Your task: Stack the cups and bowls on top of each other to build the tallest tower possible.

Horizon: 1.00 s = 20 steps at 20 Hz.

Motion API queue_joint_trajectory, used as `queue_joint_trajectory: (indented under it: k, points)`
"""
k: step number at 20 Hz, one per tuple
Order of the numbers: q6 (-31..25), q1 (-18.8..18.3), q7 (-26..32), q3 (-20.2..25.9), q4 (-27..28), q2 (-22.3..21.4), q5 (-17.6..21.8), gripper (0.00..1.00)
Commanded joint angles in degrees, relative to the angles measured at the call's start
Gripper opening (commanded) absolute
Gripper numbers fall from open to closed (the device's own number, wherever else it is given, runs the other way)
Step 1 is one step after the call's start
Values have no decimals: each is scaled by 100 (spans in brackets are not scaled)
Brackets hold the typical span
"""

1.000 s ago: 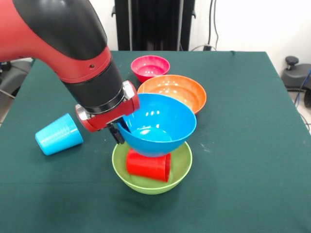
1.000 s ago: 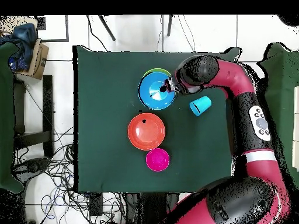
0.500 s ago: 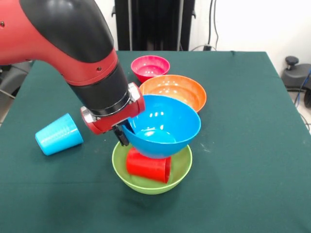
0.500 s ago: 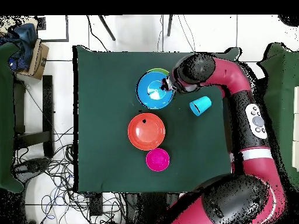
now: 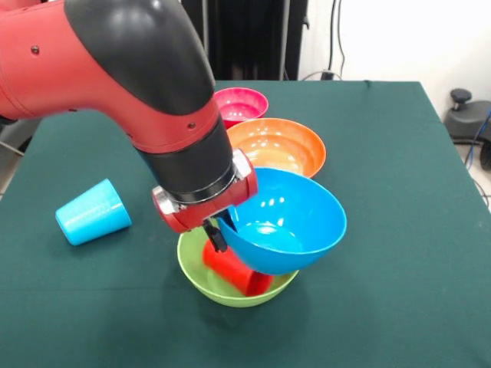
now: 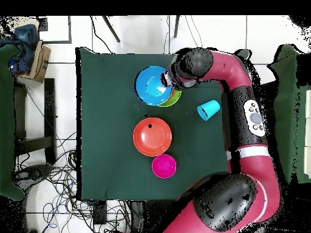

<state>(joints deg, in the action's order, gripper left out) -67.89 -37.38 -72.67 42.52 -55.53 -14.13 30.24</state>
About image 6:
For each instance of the black stool frame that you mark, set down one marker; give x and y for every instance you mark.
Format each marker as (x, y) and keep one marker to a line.
(49, 109)

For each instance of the dark green table cloth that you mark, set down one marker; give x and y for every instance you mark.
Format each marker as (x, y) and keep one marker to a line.
(109, 174)

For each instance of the orange bowl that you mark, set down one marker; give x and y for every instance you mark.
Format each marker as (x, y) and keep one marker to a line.
(152, 139)

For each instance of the green bowl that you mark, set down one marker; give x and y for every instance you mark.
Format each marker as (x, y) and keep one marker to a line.
(173, 99)

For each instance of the green cloth side table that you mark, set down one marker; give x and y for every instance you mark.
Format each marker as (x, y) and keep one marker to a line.
(6, 121)
(291, 109)

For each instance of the black power adapter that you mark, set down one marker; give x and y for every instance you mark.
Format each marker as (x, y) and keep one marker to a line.
(100, 213)

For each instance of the black tripod leg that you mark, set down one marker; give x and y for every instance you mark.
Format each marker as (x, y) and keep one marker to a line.
(111, 29)
(176, 26)

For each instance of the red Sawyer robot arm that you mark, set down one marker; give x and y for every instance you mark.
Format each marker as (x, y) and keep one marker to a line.
(243, 170)

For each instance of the small pink bowl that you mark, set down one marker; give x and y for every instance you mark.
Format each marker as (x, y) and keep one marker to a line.
(164, 166)

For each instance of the black framed board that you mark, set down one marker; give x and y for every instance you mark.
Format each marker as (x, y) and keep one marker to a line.
(70, 29)

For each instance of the blue bowl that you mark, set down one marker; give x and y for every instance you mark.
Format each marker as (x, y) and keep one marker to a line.
(150, 87)

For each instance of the blue fabric bag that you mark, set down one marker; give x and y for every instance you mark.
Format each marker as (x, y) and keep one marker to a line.
(25, 46)

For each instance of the cardboard box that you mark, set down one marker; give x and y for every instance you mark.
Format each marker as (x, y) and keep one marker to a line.
(41, 63)

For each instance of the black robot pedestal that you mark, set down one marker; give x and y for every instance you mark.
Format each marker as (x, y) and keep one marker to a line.
(145, 216)

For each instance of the black chair base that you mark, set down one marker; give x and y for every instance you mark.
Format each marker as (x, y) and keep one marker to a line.
(34, 171)

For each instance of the blue cup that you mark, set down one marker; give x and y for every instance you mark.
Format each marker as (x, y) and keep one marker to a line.
(208, 109)

